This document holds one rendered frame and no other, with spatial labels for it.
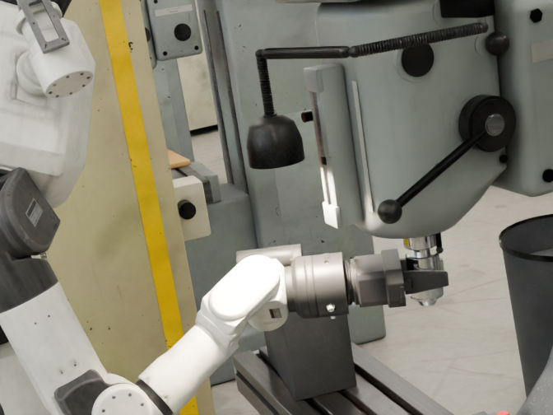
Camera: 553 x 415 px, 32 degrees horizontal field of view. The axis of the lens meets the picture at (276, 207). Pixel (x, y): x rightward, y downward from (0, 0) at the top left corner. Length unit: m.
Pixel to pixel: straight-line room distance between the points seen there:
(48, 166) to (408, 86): 0.48
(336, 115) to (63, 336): 0.45
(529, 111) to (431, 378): 2.68
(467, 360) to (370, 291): 2.68
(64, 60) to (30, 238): 0.23
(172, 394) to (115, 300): 1.75
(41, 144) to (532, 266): 2.20
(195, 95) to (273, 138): 8.52
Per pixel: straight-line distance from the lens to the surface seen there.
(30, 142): 1.30
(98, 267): 2.99
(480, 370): 3.88
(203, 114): 9.74
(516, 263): 3.28
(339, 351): 1.75
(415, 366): 3.96
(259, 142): 1.19
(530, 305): 3.31
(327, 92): 1.21
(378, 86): 1.18
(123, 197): 2.96
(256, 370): 1.92
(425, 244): 1.31
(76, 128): 1.34
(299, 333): 1.72
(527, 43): 1.24
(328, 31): 1.25
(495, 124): 1.21
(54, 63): 1.24
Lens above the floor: 1.70
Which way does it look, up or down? 15 degrees down
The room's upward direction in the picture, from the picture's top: 9 degrees counter-clockwise
